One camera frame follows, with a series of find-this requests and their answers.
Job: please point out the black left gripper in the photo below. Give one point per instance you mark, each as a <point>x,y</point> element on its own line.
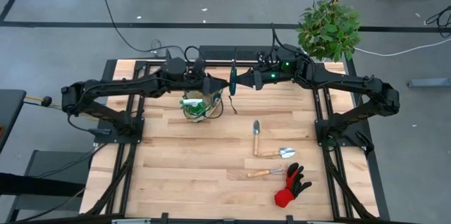
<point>183,81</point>

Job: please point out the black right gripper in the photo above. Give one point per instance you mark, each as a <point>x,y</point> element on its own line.
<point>276,77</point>

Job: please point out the green spray bottle white trigger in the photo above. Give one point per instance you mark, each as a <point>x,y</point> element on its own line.
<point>192,102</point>

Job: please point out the red and black garden glove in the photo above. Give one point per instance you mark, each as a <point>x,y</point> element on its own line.
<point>284,197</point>

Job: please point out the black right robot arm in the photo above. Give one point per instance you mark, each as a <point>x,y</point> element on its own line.
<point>352,83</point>

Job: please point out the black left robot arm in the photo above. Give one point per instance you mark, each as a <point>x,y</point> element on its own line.
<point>116,85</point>

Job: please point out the cream and green gardening bag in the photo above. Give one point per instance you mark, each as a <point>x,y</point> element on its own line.
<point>215,99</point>

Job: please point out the black computer case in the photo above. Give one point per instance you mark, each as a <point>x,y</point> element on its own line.
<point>218,53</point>

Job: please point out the green plant in black pot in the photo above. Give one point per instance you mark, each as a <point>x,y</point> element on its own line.
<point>329,30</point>

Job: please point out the dark grey low shelf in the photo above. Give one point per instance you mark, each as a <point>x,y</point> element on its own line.
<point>60,164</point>

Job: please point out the grey desk leg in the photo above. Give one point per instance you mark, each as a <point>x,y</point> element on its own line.
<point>430,82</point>

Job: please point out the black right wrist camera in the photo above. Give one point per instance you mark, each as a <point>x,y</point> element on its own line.
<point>258,81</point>

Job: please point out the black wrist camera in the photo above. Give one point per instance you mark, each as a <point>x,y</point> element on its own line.
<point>258,81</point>
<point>199,66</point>

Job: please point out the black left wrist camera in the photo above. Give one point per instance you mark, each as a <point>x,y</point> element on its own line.
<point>199,66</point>

